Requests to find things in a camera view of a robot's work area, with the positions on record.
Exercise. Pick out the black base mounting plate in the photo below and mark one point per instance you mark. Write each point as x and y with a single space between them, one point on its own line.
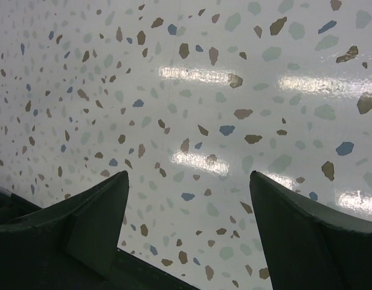
128 272

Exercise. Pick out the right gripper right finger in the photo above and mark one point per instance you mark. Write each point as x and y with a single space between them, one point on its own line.
308 245

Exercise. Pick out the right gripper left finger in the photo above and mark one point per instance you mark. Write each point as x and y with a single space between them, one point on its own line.
69 245

